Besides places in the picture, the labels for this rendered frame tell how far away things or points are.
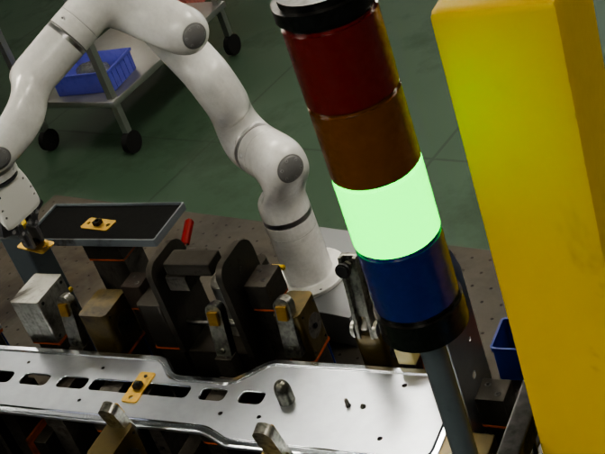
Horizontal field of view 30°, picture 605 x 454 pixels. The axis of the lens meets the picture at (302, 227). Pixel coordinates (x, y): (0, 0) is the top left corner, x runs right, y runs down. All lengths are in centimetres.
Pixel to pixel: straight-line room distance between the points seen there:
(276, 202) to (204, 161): 266
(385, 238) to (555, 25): 20
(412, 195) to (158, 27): 151
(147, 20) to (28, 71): 25
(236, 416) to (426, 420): 37
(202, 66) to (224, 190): 253
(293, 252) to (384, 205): 185
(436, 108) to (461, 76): 410
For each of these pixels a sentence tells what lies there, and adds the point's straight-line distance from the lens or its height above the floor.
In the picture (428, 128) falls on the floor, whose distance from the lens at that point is 485.
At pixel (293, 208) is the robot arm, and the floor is 103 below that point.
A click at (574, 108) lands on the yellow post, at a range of 88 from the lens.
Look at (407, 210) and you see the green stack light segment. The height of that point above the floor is 191.
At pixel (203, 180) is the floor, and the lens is 504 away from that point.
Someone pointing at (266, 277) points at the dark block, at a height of 112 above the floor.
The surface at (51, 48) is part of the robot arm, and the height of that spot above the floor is 162.
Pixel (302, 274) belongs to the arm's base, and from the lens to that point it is 268.
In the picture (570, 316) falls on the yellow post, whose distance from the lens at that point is 101.
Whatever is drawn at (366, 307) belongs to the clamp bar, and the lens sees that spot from 206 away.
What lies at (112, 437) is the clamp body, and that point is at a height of 104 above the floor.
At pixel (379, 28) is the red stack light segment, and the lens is 76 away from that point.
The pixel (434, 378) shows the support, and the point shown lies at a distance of 93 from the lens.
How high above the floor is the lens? 234
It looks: 32 degrees down
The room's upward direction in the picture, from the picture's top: 20 degrees counter-clockwise
